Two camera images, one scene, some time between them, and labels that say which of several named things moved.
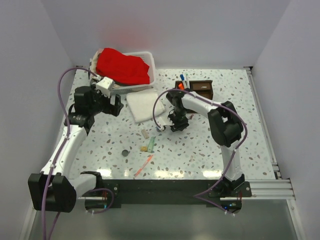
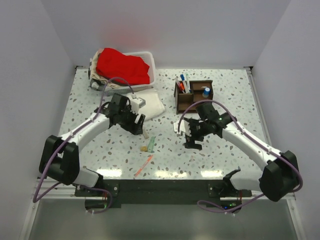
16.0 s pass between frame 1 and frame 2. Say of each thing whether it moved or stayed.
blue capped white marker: stayed
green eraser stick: stayed
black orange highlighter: stayed
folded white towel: stayed
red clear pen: moved
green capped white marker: stayed
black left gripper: moved
